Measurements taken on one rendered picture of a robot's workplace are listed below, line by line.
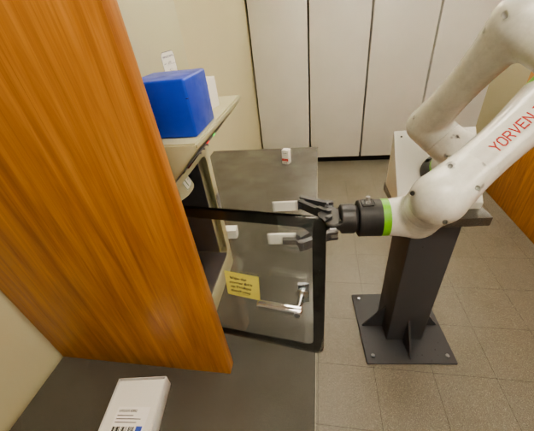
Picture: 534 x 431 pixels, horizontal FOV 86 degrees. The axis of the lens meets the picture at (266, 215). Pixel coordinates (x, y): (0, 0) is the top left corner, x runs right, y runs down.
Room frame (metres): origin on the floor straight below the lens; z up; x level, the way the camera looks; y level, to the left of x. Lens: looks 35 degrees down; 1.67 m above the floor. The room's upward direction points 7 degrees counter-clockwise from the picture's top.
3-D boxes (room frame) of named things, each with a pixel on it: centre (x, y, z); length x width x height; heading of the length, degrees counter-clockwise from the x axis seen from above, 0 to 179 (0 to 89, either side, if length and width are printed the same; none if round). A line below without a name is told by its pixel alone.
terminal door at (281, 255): (0.42, 0.05, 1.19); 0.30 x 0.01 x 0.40; 70
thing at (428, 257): (1.02, -0.73, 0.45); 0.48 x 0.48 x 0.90; 83
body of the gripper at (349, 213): (0.58, -0.17, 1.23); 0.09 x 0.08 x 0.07; 80
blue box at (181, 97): (0.53, 0.14, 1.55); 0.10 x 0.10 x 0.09; 77
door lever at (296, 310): (0.37, -0.01, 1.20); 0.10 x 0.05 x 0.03; 70
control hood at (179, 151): (0.61, 0.12, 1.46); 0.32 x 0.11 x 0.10; 167
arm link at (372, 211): (0.57, -0.25, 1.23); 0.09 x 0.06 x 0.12; 170
